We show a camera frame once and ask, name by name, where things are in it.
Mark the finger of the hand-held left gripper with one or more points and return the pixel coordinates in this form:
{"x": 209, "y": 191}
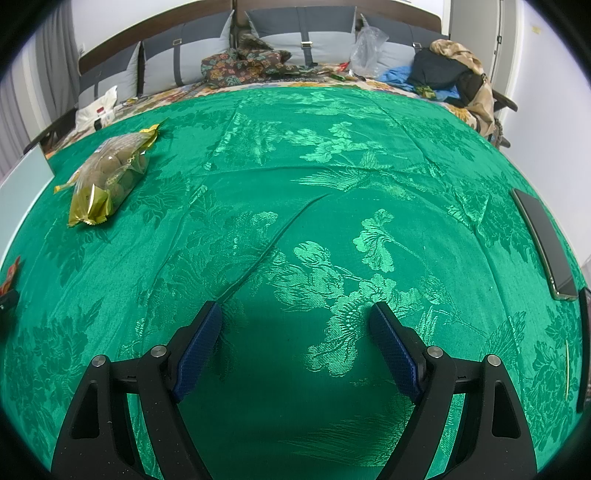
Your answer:
{"x": 7, "y": 301}

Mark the grey curtain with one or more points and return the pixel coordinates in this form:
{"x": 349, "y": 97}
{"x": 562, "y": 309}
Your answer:
{"x": 46, "y": 69}

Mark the gold bag of round snacks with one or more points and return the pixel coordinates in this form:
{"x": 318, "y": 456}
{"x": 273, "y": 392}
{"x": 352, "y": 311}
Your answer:
{"x": 111, "y": 175}

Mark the green floral blanket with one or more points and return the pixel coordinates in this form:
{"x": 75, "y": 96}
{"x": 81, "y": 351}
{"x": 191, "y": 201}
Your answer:
{"x": 300, "y": 207}

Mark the small green packet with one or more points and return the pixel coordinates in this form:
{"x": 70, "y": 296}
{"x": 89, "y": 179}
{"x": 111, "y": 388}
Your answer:
{"x": 339, "y": 76}

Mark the clear plastic bag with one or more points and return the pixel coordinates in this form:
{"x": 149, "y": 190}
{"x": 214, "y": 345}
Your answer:
{"x": 367, "y": 50}

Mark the black bag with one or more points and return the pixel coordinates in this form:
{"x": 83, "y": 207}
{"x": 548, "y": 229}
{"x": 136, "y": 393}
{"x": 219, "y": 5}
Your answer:
{"x": 434, "y": 67}

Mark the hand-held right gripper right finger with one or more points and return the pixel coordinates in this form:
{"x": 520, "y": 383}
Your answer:
{"x": 397, "y": 353}

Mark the orange snack packet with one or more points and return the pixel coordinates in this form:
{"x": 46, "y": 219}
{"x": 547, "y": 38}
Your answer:
{"x": 11, "y": 277}

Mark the white plastic bag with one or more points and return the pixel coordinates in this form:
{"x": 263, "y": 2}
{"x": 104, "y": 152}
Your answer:
{"x": 97, "y": 108}

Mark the dark floral cloth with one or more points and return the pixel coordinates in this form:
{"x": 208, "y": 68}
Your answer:
{"x": 240, "y": 64}

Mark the pale flat panel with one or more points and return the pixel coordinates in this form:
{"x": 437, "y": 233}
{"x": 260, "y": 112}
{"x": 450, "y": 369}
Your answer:
{"x": 23, "y": 194}

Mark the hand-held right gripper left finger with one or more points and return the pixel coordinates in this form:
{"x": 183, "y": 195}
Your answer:
{"x": 198, "y": 350}

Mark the pile of clothes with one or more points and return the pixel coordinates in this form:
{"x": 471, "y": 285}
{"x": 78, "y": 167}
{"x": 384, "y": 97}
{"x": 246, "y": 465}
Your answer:
{"x": 455, "y": 48}

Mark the black smartphone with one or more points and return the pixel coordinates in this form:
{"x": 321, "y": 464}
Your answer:
{"x": 545, "y": 244}

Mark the blue cloth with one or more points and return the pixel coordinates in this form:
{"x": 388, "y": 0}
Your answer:
{"x": 397, "y": 75}

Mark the dark wooden chair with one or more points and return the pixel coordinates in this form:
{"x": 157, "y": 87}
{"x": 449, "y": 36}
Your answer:
{"x": 505, "y": 99}

